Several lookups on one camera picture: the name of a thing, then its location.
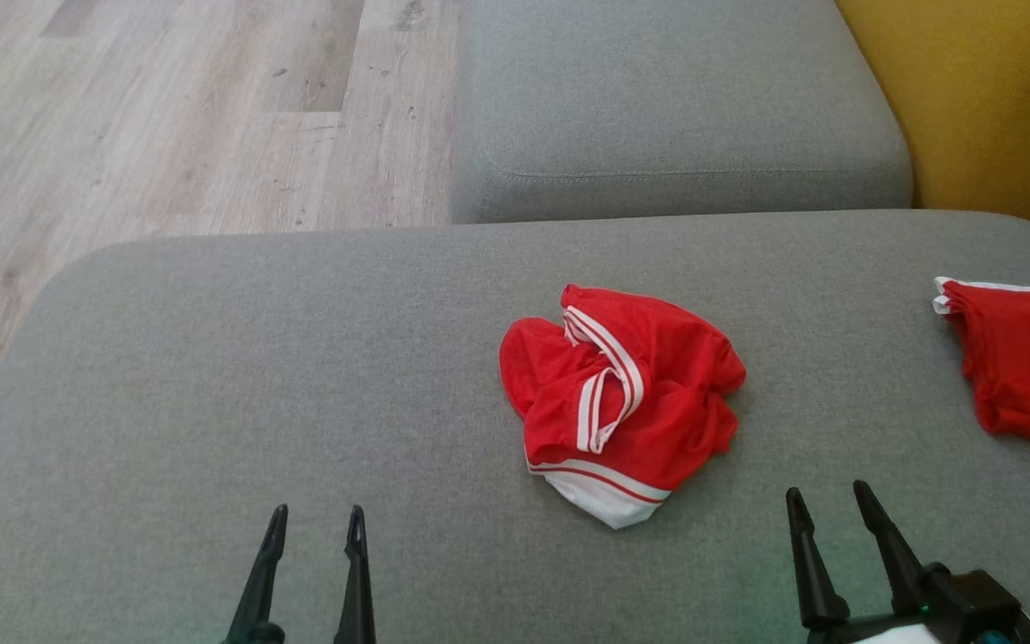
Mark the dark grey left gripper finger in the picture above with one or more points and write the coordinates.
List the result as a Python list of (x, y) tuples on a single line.
[(357, 590), (257, 590)]

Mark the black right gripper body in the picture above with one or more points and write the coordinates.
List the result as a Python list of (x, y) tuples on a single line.
[(971, 608)]

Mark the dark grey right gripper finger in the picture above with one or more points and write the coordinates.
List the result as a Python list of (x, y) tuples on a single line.
[(899, 559), (814, 581)]

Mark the red shorts with white trim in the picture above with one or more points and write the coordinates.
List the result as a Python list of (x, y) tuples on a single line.
[(1025, 367)]

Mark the wide yellow sofa backrest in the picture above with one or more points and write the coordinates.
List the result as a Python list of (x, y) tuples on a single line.
[(998, 98)]

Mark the red jersey with white trim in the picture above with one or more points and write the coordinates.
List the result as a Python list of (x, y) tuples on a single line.
[(658, 402)]

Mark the large grey sofa seat cushion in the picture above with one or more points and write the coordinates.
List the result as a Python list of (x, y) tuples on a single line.
[(211, 376)]

